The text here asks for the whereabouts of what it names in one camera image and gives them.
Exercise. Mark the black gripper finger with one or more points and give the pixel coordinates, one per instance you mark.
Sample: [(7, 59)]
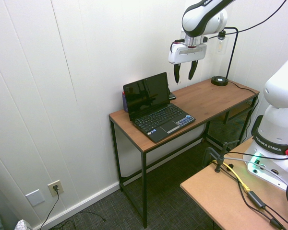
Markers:
[(193, 69), (177, 72)]

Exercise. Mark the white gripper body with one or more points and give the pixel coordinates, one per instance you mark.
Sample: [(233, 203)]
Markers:
[(187, 53)]

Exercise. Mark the black netbook laptop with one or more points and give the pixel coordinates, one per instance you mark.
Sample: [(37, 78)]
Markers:
[(156, 115)]

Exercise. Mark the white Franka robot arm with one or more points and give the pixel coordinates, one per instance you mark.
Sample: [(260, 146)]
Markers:
[(278, 112)]

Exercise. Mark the small black device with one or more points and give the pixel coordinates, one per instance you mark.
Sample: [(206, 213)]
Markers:
[(172, 96)]

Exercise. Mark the black desk lamp glass shade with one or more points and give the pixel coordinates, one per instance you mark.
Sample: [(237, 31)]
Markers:
[(220, 81)]

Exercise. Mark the black metal table clamp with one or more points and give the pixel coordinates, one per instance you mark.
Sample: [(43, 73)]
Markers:
[(219, 155)]

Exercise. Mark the light wooden robot mounting table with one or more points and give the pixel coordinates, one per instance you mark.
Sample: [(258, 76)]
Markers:
[(220, 201)]

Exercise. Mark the patterned white tissue box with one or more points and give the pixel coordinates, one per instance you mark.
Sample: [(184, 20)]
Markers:
[(23, 225)]

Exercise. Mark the wooden desk with black frame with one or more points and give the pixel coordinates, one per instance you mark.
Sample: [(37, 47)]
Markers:
[(206, 98)]

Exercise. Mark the beige wall power outlet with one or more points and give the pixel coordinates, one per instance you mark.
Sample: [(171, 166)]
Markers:
[(54, 188)]

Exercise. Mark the white blank wall plate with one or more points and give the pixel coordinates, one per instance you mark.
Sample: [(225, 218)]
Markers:
[(35, 197)]

